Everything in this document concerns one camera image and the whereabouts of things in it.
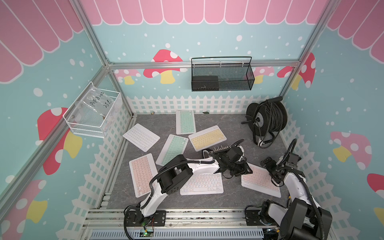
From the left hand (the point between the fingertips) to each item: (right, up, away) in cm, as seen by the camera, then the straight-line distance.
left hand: (250, 175), depth 81 cm
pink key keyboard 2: (+6, -3, +2) cm, 7 cm away
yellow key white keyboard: (-22, +19, +24) cm, 38 cm away
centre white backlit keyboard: (-26, -6, +4) cm, 27 cm away
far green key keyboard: (-38, +30, +31) cm, 58 cm away
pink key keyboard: (-63, 0, +10) cm, 63 cm away
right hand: (+11, +4, +7) cm, 14 cm away
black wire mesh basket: (-5, +61, +14) cm, 62 cm away
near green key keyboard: (-44, +14, +21) cm, 51 cm away
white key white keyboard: (-69, +19, +25) cm, 76 cm away
